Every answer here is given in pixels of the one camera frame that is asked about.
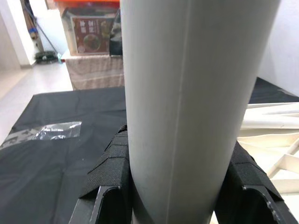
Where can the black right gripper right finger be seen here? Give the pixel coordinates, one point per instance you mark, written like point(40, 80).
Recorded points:
point(247, 182)

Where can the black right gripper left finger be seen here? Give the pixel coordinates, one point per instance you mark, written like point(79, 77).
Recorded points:
point(112, 168)

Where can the white plastic children table top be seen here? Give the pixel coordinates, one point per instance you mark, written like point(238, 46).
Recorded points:
point(275, 149)

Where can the clear tape strip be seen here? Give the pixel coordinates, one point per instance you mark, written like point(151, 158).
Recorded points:
point(53, 131)

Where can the beige patterned table cloth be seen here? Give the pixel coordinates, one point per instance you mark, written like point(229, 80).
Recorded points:
point(95, 72)

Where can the black round floor device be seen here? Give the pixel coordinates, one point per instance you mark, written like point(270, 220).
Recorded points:
point(45, 57)

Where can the black plastic bag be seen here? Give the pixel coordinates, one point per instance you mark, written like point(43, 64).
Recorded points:
point(116, 37)

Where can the storage box with orange lid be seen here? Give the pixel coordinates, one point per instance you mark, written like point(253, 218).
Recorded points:
point(90, 32)

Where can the broom with teal head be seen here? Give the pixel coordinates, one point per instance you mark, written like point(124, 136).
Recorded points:
point(46, 39)

